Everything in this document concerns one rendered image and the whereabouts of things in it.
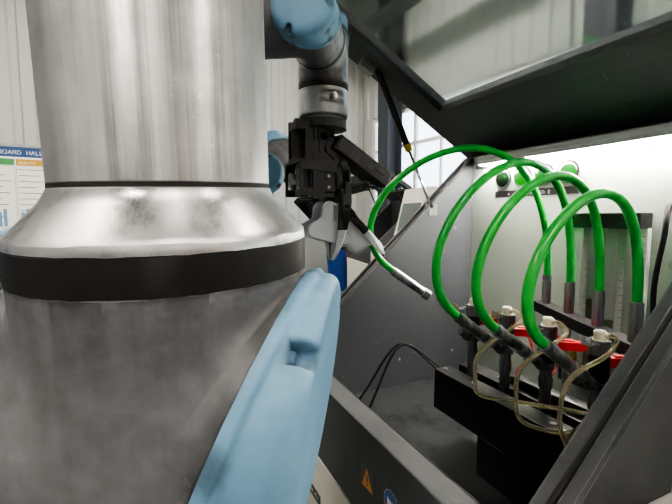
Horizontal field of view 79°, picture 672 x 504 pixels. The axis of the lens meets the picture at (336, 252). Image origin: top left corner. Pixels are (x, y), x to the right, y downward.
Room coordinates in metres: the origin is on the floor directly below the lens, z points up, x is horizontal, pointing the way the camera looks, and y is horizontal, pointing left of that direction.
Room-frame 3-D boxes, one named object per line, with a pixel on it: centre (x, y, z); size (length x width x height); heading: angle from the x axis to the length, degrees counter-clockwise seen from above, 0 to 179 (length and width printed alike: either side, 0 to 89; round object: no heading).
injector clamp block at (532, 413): (0.65, -0.31, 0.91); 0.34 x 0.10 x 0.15; 25
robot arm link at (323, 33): (0.53, 0.05, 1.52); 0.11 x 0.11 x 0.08; 83
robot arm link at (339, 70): (0.63, 0.02, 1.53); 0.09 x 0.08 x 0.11; 173
